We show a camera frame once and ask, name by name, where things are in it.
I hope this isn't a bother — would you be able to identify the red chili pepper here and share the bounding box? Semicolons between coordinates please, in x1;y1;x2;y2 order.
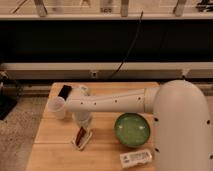
76;127;86;146

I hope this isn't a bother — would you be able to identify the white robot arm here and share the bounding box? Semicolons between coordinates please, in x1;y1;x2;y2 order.
67;80;213;171

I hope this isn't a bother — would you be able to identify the white plastic cup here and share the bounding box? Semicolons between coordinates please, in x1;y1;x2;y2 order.
47;96;66;119

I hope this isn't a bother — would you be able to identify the black rectangular block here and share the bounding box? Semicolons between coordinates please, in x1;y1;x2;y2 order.
58;85;72;99

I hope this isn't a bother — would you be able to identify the green bowl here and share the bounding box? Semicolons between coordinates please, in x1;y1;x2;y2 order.
114;113;151;148

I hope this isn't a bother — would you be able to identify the white labelled box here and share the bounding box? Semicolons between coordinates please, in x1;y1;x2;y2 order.
120;149;152;168

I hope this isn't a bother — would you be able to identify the black cable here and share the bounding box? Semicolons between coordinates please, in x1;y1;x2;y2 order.
104;10;145;80

